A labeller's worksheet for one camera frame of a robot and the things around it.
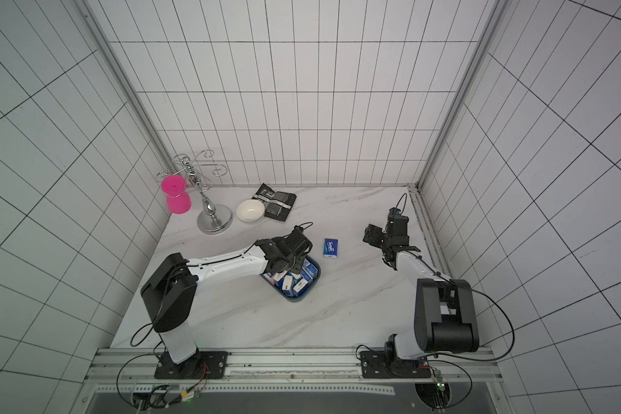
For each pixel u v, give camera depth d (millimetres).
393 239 713
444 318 439
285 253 658
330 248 949
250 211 1069
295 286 813
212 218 1061
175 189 812
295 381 713
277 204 1102
